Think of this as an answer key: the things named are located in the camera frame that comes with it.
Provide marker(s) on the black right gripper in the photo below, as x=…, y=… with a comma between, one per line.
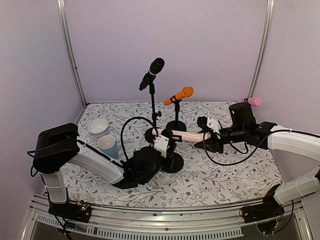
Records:
x=212, y=141

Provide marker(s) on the beige microphone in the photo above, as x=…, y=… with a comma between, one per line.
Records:
x=181, y=136

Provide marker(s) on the tall black mic stand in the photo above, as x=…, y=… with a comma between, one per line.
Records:
x=149, y=137

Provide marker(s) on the orange microphone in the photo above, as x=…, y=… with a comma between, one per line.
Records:
x=186, y=92

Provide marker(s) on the pink microphone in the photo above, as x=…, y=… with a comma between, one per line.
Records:
x=253, y=101

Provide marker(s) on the black microphone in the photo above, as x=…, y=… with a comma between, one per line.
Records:
x=156, y=67

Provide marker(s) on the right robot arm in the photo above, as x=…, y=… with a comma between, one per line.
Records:
x=268, y=136

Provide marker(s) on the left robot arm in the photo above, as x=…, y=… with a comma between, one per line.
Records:
x=58, y=146

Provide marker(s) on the light blue mug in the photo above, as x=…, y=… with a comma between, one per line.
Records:
x=108, y=145

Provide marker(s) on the white ceramic bowl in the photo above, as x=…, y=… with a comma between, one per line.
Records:
x=98, y=127

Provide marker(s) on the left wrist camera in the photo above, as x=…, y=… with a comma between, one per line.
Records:
x=159, y=144

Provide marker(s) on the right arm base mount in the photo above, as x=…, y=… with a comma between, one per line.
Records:
x=267, y=209

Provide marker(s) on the aluminium front rail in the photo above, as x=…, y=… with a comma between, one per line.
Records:
x=216, y=222

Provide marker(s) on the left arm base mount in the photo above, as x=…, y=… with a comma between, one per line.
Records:
x=80, y=211

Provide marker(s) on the right aluminium frame post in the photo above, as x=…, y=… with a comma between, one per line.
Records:
x=270, y=5

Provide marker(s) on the aluminium frame post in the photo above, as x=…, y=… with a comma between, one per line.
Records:
x=270, y=5
x=69, y=50

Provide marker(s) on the left aluminium frame post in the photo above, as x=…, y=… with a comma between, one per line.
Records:
x=69, y=50

